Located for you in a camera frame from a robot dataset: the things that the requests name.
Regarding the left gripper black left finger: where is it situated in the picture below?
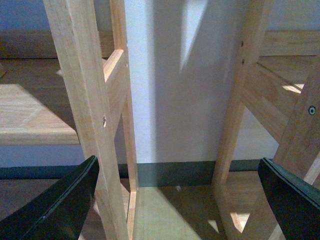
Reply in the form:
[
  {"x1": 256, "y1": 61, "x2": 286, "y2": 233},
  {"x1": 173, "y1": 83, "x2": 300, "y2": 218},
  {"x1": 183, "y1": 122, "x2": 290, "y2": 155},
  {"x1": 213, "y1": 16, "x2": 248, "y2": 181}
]
[{"x1": 0, "y1": 155, "x2": 100, "y2": 240}]

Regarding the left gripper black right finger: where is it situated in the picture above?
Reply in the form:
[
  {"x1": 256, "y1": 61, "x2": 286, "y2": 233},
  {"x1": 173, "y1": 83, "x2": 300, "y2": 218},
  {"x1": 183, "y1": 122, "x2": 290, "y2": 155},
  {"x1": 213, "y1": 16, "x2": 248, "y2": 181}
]
[{"x1": 258, "y1": 158, "x2": 320, "y2": 240}]

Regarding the wooden shelf rack left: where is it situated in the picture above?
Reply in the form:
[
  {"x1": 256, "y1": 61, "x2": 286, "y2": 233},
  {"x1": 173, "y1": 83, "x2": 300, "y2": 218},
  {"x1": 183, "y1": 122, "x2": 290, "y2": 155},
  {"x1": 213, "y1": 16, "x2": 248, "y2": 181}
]
[{"x1": 0, "y1": 0, "x2": 139, "y2": 240}]

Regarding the wooden shelf rack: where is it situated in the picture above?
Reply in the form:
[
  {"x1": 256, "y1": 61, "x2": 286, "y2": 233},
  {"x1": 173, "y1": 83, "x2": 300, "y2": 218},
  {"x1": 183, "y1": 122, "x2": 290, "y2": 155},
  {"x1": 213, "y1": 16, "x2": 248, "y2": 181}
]
[
  {"x1": 0, "y1": 0, "x2": 139, "y2": 240},
  {"x1": 212, "y1": 0, "x2": 320, "y2": 240}
]

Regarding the wooden shelf rack right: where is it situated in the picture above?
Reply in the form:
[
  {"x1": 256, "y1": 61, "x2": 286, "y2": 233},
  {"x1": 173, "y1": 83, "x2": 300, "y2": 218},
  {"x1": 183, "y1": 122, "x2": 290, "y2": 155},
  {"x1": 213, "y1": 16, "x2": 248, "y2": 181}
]
[{"x1": 212, "y1": 0, "x2": 320, "y2": 240}]

